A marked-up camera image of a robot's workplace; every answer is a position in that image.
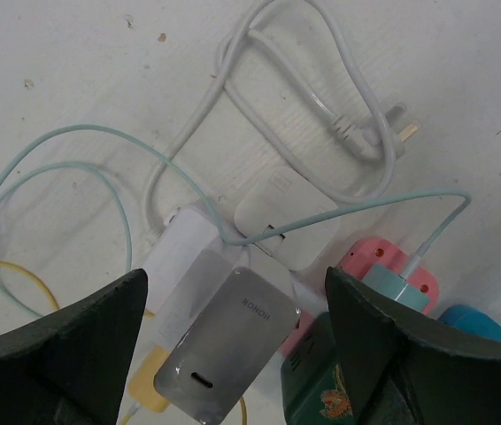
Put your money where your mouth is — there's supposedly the white charger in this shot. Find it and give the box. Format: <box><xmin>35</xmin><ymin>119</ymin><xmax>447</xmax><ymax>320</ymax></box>
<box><xmin>234</xmin><ymin>166</ymin><xmax>339</xmax><ymax>271</ymax></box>

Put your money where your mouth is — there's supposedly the dark green dragon charger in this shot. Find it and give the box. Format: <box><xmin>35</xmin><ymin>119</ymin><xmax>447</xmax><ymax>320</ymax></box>
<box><xmin>281</xmin><ymin>313</ymin><xmax>355</xmax><ymax>425</ymax></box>

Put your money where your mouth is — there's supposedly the blue charger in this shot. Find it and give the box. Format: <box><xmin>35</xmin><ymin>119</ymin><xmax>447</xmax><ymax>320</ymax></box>
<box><xmin>438</xmin><ymin>305</ymin><xmax>501</xmax><ymax>343</ymax></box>

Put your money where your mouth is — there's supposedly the white power strip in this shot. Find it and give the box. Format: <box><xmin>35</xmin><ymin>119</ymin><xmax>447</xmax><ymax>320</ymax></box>
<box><xmin>138</xmin><ymin>201</ymin><xmax>335</xmax><ymax>351</ymax></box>

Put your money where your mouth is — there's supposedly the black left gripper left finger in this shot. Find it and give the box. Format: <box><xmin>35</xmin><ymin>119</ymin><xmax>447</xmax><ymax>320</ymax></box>
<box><xmin>0</xmin><ymin>269</ymin><xmax>148</xmax><ymax>424</ymax></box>

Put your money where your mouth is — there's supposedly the pink charger plug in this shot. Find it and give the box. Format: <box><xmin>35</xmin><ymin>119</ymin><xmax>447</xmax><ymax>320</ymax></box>
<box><xmin>278</xmin><ymin>236</ymin><xmax>440</xmax><ymax>358</ymax></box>

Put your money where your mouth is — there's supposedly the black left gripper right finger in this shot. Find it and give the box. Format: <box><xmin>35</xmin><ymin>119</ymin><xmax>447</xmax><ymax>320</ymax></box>
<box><xmin>325</xmin><ymin>268</ymin><xmax>501</xmax><ymax>424</ymax></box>

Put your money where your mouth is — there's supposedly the mint green charger plug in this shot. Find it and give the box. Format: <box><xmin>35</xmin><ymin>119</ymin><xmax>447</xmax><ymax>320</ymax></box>
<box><xmin>361</xmin><ymin>264</ymin><xmax>429</xmax><ymax>313</ymax></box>

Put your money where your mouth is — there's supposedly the white power strip cord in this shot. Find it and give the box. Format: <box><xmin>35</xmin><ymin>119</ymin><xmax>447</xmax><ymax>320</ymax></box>
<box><xmin>143</xmin><ymin>0</ymin><xmax>420</xmax><ymax>231</ymax></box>

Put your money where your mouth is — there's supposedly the yellow charger plug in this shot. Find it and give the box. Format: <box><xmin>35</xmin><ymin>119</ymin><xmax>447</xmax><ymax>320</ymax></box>
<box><xmin>127</xmin><ymin>345</ymin><xmax>169</xmax><ymax>418</ymax></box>

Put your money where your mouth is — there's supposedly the silver honor charger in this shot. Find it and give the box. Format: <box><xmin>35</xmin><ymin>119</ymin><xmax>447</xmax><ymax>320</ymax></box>
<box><xmin>154</xmin><ymin>267</ymin><xmax>299</xmax><ymax>424</ymax></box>

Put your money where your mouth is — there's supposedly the yellow usb cable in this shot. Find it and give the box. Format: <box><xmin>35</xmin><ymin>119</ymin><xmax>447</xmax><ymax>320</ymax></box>
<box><xmin>0</xmin><ymin>260</ymin><xmax>250</xmax><ymax>425</ymax></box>

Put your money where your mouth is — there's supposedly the mint green usb cable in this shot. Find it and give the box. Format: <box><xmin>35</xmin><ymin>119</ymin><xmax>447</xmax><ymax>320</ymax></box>
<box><xmin>0</xmin><ymin>124</ymin><xmax>474</xmax><ymax>318</ymax></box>

